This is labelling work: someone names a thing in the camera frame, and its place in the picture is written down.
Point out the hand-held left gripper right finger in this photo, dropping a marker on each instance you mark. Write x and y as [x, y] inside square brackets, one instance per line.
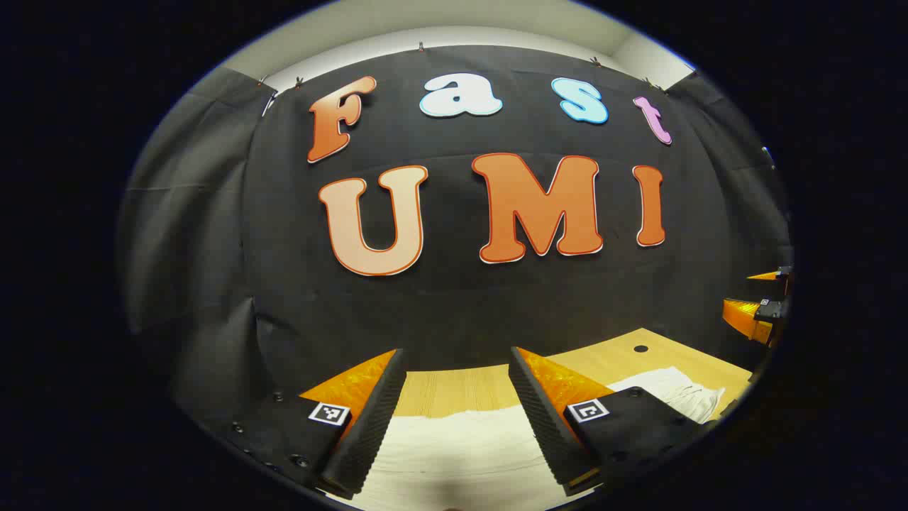
[543, 419]

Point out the black backdrop cloth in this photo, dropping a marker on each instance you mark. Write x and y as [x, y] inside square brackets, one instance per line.
[454, 298]

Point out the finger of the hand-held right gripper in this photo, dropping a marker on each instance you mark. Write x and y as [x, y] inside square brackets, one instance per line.
[773, 275]
[741, 318]

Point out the white jeans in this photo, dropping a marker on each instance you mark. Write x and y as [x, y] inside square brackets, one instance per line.
[461, 454]

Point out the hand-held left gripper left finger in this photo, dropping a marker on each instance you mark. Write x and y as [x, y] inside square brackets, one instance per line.
[379, 419]

